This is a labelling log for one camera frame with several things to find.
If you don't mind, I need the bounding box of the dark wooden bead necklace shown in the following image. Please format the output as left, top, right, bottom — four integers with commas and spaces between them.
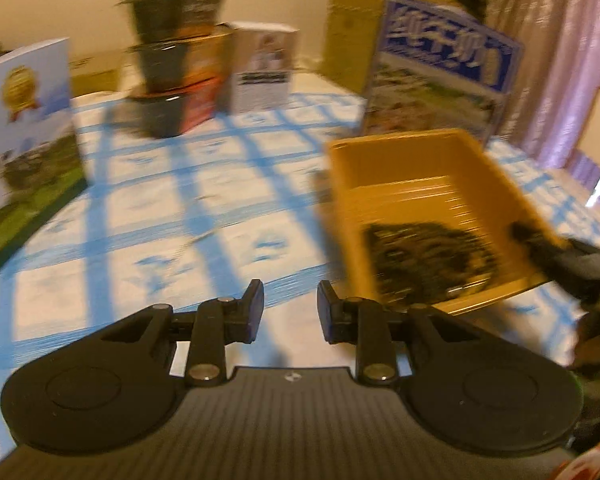
362, 219, 499, 306

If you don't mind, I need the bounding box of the orange plastic tray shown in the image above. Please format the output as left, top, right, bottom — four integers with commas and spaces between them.
325, 129, 557, 314

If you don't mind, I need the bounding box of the blue checked tablecloth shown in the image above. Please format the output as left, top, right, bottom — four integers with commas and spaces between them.
0, 89, 600, 461

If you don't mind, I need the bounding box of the blue tall milk carton box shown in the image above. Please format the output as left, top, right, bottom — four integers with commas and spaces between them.
362, 0, 524, 144

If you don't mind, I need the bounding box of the bottom red noodle bowl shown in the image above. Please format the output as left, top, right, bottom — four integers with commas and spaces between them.
110, 78, 222, 139

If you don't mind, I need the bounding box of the pink patterned curtain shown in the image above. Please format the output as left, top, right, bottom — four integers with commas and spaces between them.
484, 0, 600, 252

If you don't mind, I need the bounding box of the middle orange noodle bowl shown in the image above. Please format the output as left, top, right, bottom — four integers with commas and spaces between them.
130, 26, 232, 93

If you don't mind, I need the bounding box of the small white product box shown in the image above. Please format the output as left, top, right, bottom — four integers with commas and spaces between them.
222, 21, 299, 115

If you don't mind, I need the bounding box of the brown cardboard box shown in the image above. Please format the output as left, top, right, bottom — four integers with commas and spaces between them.
320, 0, 385, 96

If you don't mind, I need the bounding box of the flat cardboard box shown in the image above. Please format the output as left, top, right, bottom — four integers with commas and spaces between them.
69, 50, 124, 98

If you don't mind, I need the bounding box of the top black noodle bowl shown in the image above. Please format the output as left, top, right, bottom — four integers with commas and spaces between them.
119, 0, 225, 44

